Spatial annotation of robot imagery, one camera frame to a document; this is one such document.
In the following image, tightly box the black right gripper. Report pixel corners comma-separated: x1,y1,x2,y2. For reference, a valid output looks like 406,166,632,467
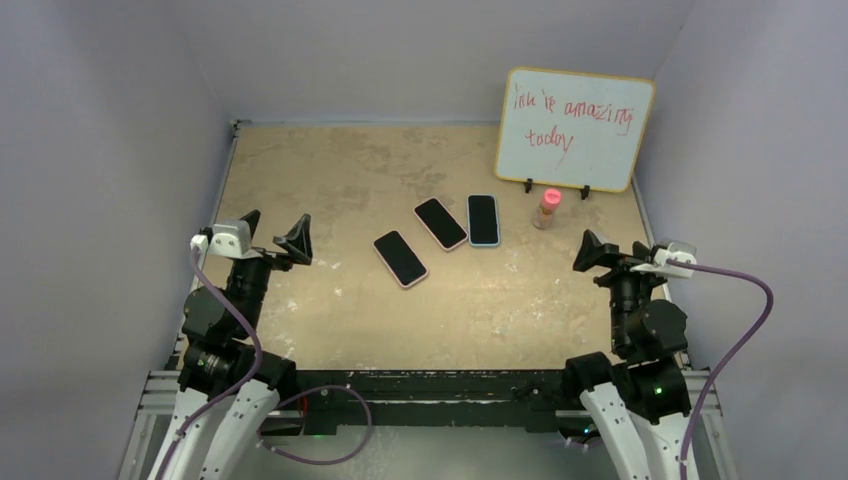
572,229,667,350

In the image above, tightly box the black phone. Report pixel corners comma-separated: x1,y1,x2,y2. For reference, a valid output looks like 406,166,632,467
374,231,428,287

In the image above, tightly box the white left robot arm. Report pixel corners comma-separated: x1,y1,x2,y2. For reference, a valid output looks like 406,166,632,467
149,210,313,479

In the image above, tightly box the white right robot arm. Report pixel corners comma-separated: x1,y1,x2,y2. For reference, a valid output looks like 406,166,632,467
561,230,697,479

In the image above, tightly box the phone in blue case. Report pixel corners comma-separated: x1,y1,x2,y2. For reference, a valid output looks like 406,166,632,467
467,194,501,247

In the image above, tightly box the pink capped bottle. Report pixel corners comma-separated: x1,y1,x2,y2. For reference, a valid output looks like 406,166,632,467
532,188,562,229

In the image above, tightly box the yellow framed whiteboard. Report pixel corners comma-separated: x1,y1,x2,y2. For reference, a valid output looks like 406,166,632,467
494,67,656,193

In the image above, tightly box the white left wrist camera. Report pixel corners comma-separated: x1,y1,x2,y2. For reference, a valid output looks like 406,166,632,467
190,220,256,260

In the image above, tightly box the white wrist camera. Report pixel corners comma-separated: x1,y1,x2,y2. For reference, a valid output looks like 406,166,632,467
630,241,697,279
190,220,256,260

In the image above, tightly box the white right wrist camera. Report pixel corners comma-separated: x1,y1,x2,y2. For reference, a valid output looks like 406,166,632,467
630,241,697,279

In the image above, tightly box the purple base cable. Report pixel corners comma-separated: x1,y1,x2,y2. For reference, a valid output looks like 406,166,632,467
255,385,373,467

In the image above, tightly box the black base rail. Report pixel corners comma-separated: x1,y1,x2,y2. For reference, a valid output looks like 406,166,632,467
135,368,722,439

